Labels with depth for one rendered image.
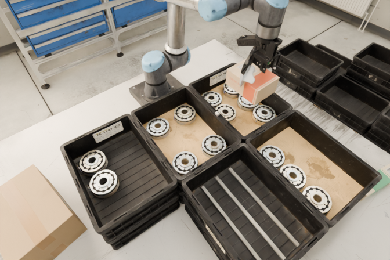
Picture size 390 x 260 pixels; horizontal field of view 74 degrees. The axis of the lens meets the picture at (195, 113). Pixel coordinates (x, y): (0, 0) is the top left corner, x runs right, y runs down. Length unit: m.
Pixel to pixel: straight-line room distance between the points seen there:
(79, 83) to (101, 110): 1.38
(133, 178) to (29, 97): 2.04
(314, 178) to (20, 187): 1.12
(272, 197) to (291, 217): 0.09
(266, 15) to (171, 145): 0.64
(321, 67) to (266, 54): 1.36
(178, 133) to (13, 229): 0.68
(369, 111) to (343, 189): 1.14
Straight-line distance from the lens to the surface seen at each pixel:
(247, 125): 1.21
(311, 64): 2.24
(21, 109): 2.88
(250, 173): 1.08
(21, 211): 1.14
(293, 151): 1.18
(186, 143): 1.13
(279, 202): 1.05
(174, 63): 1.37
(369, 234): 1.29
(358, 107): 2.20
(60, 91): 2.87
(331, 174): 1.18
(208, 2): 0.77
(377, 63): 2.50
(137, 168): 1.10
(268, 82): 0.99
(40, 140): 1.52
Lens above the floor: 1.76
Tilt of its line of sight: 49 degrees down
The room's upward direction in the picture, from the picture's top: 1 degrees counter-clockwise
